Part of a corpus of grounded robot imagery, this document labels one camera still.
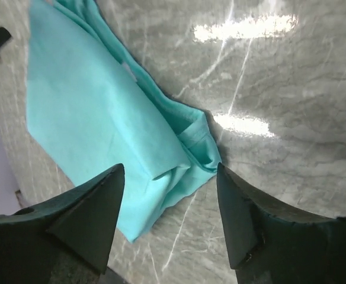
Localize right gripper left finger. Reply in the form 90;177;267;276
0;164;125;283

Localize teal t shirt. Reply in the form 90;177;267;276
26;1;221;242

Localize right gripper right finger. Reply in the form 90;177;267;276
216;164;346;283

